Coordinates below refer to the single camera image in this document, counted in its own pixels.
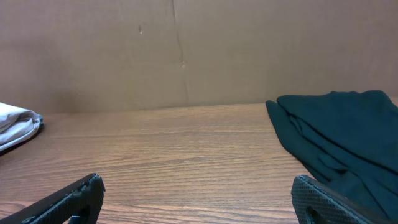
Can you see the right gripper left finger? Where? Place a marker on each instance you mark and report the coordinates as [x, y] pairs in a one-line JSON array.
[[79, 202]]

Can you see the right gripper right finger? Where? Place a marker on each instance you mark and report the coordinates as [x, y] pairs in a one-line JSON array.
[[315, 203]]

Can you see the beige khaki shorts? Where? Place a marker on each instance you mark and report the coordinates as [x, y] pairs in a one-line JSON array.
[[17, 125]]

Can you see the black garment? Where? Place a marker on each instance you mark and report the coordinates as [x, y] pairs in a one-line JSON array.
[[346, 140]]

